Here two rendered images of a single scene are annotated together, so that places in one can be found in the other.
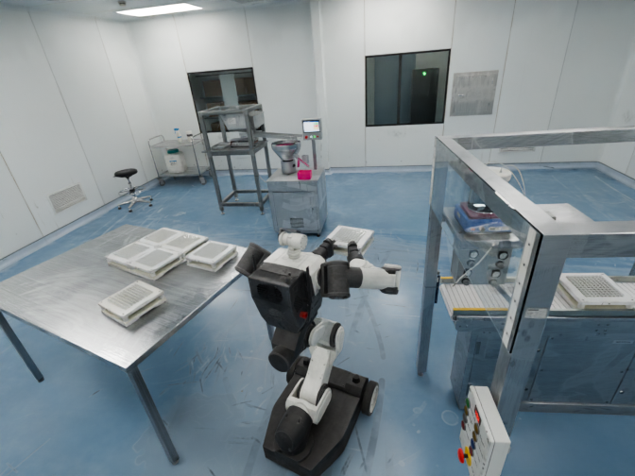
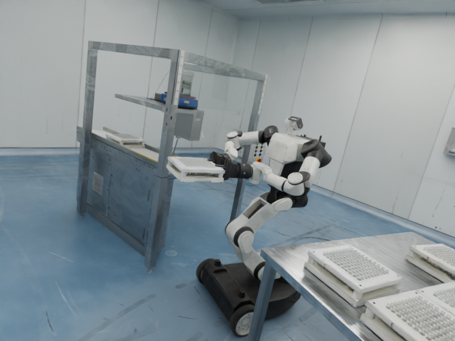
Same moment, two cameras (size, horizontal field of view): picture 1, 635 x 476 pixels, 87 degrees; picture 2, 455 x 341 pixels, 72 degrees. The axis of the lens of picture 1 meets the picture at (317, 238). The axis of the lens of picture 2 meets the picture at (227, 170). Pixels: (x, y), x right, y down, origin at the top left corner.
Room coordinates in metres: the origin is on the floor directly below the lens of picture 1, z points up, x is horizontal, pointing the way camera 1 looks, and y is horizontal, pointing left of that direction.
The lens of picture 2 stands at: (3.18, 0.80, 1.42)
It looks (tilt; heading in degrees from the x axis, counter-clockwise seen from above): 14 degrees down; 210
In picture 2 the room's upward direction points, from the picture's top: 11 degrees clockwise
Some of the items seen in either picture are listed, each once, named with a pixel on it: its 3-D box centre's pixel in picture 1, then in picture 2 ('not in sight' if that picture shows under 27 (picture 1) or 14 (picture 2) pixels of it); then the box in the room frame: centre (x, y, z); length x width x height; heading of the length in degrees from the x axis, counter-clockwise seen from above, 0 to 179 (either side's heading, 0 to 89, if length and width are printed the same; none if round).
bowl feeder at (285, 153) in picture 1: (292, 158); not in sight; (4.14, 0.22, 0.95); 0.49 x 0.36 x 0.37; 78
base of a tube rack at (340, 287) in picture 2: (213, 258); (350, 277); (1.99, 0.72, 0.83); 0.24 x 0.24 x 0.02; 62
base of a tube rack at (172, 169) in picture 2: (349, 244); (194, 172); (1.82, -0.19, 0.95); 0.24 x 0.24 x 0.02; 61
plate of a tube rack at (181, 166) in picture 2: (349, 237); (195, 164); (1.82, -0.19, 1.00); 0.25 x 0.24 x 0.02; 151
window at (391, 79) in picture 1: (404, 90); not in sight; (6.27, -1.74, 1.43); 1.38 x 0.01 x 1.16; 78
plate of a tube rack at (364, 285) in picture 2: (211, 251); (354, 265); (1.99, 0.72, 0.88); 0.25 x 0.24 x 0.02; 152
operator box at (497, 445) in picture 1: (483, 439); (256, 150); (0.58, -0.44, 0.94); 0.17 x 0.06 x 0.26; 172
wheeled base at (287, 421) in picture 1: (313, 404); (257, 277); (1.28, 0.11, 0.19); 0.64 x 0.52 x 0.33; 151
